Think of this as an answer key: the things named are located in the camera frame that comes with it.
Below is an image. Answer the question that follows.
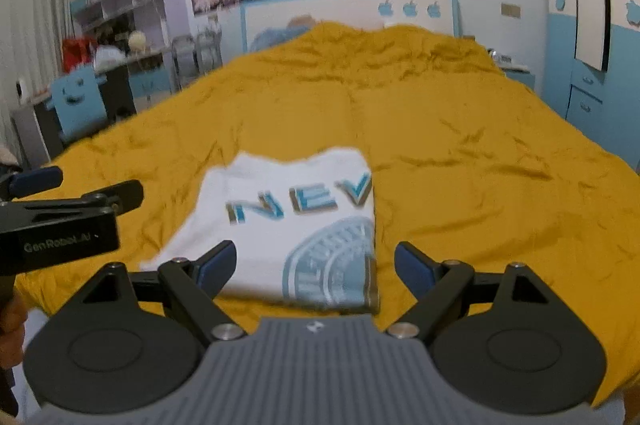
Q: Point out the person's left hand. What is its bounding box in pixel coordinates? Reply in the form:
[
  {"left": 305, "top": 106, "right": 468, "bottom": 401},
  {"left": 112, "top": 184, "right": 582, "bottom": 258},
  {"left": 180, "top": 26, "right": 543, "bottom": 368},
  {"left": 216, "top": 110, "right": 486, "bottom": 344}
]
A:
[{"left": 0, "top": 292, "right": 29, "bottom": 371}]

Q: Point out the dark desk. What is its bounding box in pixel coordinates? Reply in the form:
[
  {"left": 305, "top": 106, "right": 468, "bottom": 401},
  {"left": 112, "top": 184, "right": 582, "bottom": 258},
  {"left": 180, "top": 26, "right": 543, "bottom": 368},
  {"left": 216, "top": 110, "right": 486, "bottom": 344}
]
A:
[{"left": 10, "top": 47, "right": 177, "bottom": 158}]

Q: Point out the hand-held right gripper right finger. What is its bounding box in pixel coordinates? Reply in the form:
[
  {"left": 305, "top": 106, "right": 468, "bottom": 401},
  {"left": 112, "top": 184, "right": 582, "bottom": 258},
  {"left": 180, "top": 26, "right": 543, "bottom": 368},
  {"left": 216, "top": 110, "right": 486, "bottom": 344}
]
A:
[{"left": 386, "top": 242, "right": 556, "bottom": 346}]

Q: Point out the blue and white wardrobe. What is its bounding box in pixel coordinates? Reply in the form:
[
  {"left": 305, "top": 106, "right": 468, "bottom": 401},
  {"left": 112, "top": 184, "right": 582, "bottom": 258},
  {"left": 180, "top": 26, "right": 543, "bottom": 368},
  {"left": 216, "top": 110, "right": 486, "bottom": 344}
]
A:
[{"left": 537, "top": 0, "right": 640, "bottom": 158}]

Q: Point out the blue pillow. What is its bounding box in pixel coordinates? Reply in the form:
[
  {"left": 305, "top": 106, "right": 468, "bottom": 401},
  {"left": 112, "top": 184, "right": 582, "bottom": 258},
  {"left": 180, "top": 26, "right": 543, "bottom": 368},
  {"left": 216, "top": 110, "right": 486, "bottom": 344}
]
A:
[{"left": 248, "top": 16, "right": 322, "bottom": 52}]

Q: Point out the red bag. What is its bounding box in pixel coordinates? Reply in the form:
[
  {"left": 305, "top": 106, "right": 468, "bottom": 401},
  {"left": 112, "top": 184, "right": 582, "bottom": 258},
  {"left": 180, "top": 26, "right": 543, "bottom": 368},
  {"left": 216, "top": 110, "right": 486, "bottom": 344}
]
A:
[{"left": 61, "top": 37, "right": 96, "bottom": 72}]

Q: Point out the blue smiley chair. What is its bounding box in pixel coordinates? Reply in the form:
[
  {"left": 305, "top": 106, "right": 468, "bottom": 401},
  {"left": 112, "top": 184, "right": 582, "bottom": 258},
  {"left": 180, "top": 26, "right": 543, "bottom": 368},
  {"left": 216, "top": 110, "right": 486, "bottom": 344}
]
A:
[{"left": 47, "top": 67, "right": 109, "bottom": 142}]

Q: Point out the white headboard with blue apples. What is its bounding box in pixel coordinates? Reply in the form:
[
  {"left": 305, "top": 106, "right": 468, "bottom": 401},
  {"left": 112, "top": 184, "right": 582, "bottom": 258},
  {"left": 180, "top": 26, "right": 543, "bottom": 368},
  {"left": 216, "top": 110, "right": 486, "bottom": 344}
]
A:
[{"left": 240, "top": 0, "right": 460, "bottom": 54}]

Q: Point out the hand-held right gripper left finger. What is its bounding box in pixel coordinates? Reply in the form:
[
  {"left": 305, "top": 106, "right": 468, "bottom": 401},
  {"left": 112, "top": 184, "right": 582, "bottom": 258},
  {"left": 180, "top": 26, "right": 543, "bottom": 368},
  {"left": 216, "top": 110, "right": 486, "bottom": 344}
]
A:
[{"left": 80, "top": 240, "right": 248, "bottom": 346}]

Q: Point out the blue drawer unit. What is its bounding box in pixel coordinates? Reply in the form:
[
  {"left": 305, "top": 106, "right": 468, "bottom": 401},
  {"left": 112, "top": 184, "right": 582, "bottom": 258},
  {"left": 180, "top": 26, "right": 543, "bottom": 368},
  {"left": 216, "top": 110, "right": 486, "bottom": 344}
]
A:
[{"left": 129, "top": 59, "right": 177, "bottom": 106}]

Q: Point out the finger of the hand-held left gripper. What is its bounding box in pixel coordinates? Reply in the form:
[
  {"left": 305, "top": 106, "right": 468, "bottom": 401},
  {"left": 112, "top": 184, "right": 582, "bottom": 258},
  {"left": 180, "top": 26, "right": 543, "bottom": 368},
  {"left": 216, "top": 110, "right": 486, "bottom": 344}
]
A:
[
  {"left": 0, "top": 166, "right": 64, "bottom": 202},
  {"left": 19, "top": 179, "right": 145, "bottom": 218}
]

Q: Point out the yellow blanket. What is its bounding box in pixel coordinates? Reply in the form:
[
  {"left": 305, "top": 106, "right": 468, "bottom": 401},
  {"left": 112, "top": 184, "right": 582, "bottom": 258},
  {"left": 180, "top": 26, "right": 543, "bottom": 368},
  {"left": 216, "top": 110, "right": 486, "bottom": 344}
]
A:
[{"left": 14, "top": 21, "right": 640, "bottom": 410}]

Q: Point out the white printed t-shirt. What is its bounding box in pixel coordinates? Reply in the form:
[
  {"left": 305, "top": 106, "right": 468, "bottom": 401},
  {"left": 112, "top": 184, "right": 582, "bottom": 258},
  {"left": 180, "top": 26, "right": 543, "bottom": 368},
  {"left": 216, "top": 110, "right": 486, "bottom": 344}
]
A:
[{"left": 139, "top": 147, "right": 382, "bottom": 317}]

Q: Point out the white curtain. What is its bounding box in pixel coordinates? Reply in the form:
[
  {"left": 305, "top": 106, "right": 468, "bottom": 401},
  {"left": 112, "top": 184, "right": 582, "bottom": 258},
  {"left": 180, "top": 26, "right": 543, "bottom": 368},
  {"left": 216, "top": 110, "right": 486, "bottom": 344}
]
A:
[{"left": 0, "top": 0, "right": 77, "bottom": 143}]

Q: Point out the grey chair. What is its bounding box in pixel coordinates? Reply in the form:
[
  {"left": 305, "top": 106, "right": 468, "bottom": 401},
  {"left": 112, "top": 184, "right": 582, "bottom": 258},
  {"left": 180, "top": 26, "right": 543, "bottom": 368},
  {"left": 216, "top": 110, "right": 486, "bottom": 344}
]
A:
[{"left": 171, "top": 17, "right": 224, "bottom": 83}]

